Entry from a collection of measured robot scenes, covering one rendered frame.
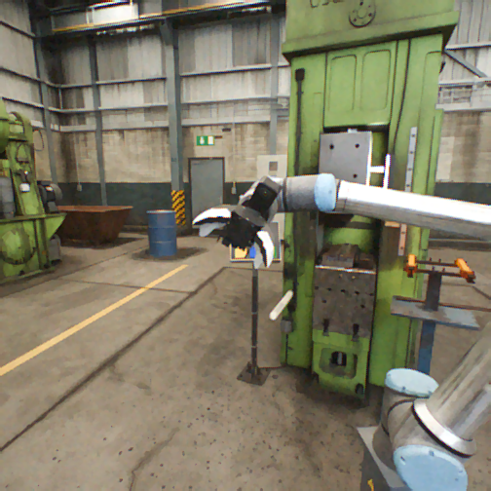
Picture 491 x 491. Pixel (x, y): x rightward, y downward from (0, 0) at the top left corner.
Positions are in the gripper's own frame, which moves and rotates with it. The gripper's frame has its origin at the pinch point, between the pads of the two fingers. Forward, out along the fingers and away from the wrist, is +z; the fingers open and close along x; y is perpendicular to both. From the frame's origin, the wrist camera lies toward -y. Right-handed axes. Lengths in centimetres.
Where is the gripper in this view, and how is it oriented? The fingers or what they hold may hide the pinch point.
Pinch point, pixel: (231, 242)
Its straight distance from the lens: 53.0
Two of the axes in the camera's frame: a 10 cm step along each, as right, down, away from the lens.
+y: -4.2, 7.4, 5.2
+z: -2.8, 4.4, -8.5
